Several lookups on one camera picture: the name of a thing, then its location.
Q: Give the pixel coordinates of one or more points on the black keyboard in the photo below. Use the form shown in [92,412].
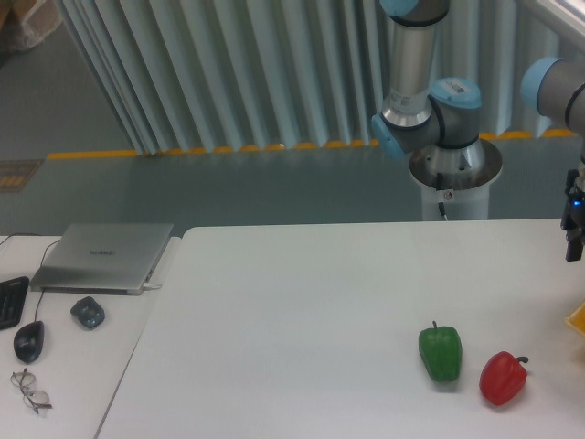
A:
[13,294]

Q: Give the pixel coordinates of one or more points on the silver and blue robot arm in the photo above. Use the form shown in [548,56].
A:
[438,124]

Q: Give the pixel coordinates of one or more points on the yellow tray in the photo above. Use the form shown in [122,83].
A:
[576,320]

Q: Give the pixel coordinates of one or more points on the green bell pepper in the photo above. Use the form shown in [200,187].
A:
[441,351]

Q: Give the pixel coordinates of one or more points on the dark blue small dish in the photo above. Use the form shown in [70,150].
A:
[88,313]

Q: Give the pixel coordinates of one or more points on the black computer mouse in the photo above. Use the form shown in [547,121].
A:
[29,342]

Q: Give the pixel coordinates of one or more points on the red bell pepper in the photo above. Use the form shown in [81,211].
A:
[503,377]

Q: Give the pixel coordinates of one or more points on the white usb plug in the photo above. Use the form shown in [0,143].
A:
[151,287]

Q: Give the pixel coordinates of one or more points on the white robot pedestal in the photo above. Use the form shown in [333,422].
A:
[455,183]

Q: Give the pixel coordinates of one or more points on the wire-rimmed eyeglasses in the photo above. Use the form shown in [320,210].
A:
[33,398]

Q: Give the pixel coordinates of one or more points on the silver laptop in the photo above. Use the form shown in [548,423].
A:
[103,258]

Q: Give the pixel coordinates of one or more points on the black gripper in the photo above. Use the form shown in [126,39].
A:
[573,216]

